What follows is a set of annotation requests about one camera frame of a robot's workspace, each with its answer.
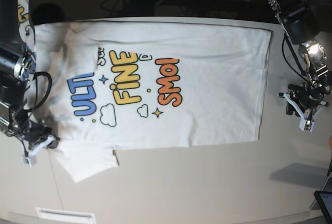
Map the white printed T-shirt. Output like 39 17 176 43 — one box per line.
35 21 271 182

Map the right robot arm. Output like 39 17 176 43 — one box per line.
1 0 273 160

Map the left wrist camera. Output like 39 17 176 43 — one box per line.
22 156 37 167

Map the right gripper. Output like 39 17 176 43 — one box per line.
15 120 60 156

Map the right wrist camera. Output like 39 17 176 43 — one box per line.
299 118 315 132

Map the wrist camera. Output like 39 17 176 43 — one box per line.
22 156 37 167
299 118 315 132

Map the orange object at edge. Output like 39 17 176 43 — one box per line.
329 137 332 150

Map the black tablet screen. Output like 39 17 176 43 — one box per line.
314 191 332 224

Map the white paper label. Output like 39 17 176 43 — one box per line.
36 207 96 223

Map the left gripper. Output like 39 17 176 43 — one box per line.
278 82 327 120

